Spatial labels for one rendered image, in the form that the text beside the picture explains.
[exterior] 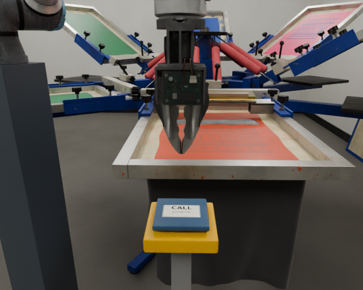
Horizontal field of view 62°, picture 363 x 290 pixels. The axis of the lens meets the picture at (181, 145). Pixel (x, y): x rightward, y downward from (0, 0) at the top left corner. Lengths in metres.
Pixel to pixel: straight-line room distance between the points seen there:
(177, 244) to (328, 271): 1.60
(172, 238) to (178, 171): 0.23
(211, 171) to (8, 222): 0.85
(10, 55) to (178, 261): 0.82
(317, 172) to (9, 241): 1.12
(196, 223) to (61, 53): 5.41
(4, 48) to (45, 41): 4.80
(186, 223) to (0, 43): 0.83
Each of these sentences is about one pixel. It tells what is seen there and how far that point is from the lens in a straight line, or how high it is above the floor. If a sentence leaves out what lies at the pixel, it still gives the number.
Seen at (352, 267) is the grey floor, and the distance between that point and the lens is 2.17.
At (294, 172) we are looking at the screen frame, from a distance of 0.77.
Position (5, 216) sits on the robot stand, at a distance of 1.31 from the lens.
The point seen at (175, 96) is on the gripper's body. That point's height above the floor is 1.20.
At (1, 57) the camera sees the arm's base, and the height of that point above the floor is 1.22.
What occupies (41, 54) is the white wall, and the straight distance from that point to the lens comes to 5.96.
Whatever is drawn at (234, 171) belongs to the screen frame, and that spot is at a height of 0.97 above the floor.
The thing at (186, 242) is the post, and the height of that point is 0.95.
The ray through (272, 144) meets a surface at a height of 0.96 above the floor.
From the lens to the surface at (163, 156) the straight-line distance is 0.87.
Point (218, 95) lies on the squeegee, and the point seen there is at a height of 1.05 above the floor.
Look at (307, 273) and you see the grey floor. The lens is 2.02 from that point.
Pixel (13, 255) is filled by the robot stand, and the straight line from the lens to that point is 1.41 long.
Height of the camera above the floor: 1.28
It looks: 19 degrees down
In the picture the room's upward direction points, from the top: straight up
